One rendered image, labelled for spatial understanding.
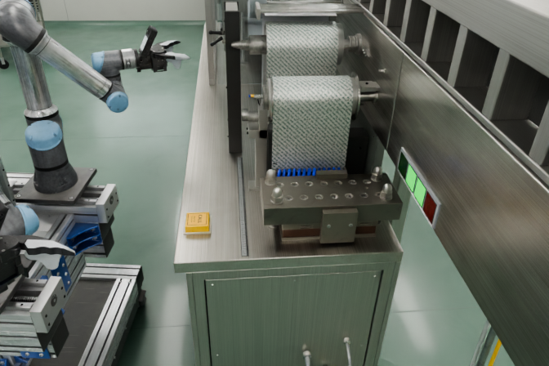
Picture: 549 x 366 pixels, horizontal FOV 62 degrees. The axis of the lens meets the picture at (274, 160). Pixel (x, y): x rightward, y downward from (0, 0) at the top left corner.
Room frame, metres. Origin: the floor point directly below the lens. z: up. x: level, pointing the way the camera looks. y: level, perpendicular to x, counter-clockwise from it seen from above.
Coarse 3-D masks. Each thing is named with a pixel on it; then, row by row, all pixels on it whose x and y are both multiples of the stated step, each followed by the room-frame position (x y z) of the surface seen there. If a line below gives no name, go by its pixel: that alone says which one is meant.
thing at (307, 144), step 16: (288, 128) 1.22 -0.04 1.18; (304, 128) 1.22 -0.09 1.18; (320, 128) 1.23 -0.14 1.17; (336, 128) 1.23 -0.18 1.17; (272, 144) 1.21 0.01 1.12; (288, 144) 1.22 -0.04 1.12; (304, 144) 1.22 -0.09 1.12; (320, 144) 1.23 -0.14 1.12; (336, 144) 1.23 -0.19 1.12; (272, 160) 1.21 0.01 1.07; (288, 160) 1.22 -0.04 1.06; (304, 160) 1.22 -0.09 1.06; (320, 160) 1.23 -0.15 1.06; (336, 160) 1.23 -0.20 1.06
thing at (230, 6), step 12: (228, 12) 1.53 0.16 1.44; (228, 24) 1.53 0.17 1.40; (228, 36) 1.53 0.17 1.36; (228, 48) 1.53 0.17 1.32; (228, 60) 1.53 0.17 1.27; (228, 72) 1.53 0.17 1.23; (228, 84) 1.53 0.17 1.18; (240, 84) 1.53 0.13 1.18; (228, 96) 1.53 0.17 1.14; (240, 96) 1.53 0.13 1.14; (228, 108) 1.53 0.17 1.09; (240, 108) 1.53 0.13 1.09; (228, 120) 1.53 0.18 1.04; (240, 120) 1.53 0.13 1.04; (240, 132) 1.53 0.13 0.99; (240, 144) 1.53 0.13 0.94
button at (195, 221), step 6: (186, 216) 1.10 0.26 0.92; (192, 216) 1.10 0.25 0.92; (198, 216) 1.10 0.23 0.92; (204, 216) 1.10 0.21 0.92; (186, 222) 1.07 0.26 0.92; (192, 222) 1.07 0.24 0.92; (198, 222) 1.07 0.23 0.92; (204, 222) 1.07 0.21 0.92; (186, 228) 1.05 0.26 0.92; (192, 228) 1.05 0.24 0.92; (198, 228) 1.06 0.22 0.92; (204, 228) 1.06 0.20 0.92
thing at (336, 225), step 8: (344, 208) 1.04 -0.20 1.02; (352, 208) 1.04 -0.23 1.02; (328, 216) 1.01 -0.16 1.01; (336, 216) 1.01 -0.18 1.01; (344, 216) 1.02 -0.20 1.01; (352, 216) 1.02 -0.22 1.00; (328, 224) 1.01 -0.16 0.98; (336, 224) 1.01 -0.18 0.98; (344, 224) 1.02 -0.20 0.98; (352, 224) 1.02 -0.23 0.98; (320, 232) 1.02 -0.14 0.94; (328, 232) 1.01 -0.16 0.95; (336, 232) 1.02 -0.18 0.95; (344, 232) 1.02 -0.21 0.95; (352, 232) 1.02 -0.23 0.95; (320, 240) 1.01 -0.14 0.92; (328, 240) 1.01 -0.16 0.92; (336, 240) 1.02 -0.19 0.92; (344, 240) 1.02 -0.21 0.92; (352, 240) 1.02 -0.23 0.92
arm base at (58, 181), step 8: (40, 168) 1.36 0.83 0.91; (48, 168) 1.36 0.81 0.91; (56, 168) 1.37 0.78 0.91; (64, 168) 1.40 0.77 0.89; (72, 168) 1.44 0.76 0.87; (40, 176) 1.36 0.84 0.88; (48, 176) 1.36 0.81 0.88; (56, 176) 1.37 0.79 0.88; (64, 176) 1.38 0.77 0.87; (72, 176) 1.41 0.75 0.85; (40, 184) 1.35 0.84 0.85; (48, 184) 1.35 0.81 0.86; (56, 184) 1.36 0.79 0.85; (64, 184) 1.37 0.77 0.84; (72, 184) 1.39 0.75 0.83; (40, 192) 1.35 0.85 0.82; (48, 192) 1.34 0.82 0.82; (56, 192) 1.35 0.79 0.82
